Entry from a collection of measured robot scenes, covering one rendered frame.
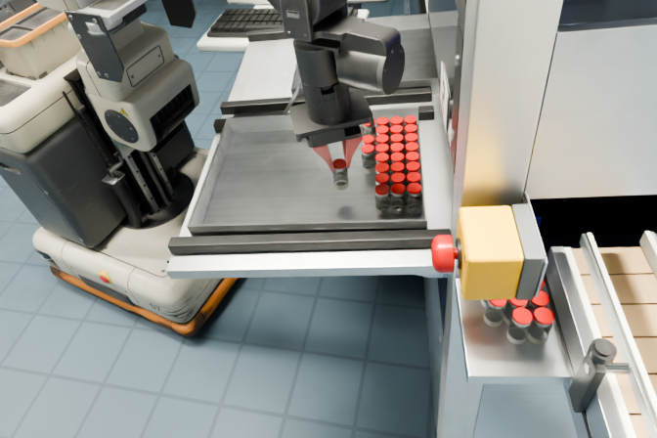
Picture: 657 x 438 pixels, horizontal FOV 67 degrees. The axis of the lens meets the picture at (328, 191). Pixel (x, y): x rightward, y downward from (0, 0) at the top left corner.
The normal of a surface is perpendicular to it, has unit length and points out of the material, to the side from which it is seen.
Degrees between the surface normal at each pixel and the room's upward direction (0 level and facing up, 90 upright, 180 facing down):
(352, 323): 0
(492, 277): 90
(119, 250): 0
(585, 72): 90
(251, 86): 0
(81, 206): 90
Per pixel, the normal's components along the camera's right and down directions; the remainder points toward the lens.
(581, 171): -0.07, 0.71
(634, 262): -0.13, -0.71
